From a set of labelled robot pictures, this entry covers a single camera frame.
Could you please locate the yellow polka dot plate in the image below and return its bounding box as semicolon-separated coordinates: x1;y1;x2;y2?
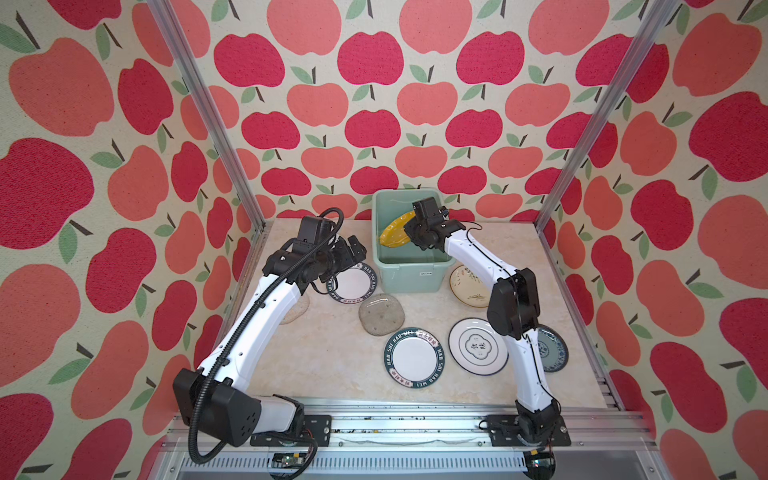
379;211;415;248

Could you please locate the large green rim lettered plate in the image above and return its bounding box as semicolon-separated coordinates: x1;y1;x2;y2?
383;328;446;389

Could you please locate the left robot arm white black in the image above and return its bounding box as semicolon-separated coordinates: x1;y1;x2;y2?
173;207;366;464

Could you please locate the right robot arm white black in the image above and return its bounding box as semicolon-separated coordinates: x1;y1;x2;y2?
404;197;562;446

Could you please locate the light green plastic bin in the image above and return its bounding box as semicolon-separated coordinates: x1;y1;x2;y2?
372;188;455;294

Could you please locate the small green rim lettered plate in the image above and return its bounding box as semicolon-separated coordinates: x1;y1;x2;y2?
327;262;378;305

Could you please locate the grey clear glass plate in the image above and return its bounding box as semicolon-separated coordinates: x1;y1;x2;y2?
358;294;405;336

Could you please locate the cream plate with plant motif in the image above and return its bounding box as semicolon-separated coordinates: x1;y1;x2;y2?
449;266;491;308

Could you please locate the white plate black line pattern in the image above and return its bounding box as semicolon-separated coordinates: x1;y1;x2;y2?
448;318;509;377

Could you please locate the blue white patterned plate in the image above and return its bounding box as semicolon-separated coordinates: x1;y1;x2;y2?
538;325;569;373

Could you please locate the black corrugated cable conduit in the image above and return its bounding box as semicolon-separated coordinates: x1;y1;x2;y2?
187;206;346;466

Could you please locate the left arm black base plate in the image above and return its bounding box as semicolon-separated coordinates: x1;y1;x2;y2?
250;415;333;447

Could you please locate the front aluminium rail base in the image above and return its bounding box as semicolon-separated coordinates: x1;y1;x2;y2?
147;399;672;479

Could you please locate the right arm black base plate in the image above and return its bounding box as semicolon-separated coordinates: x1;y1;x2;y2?
478;415;572;448

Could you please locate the left aluminium frame post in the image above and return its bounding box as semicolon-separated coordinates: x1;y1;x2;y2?
148;1;266;235

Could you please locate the aluminium frame post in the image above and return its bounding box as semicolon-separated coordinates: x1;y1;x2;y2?
148;1;266;235
535;0;679;235

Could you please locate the right aluminium frame post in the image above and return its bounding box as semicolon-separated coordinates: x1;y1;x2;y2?
535;0;679;235

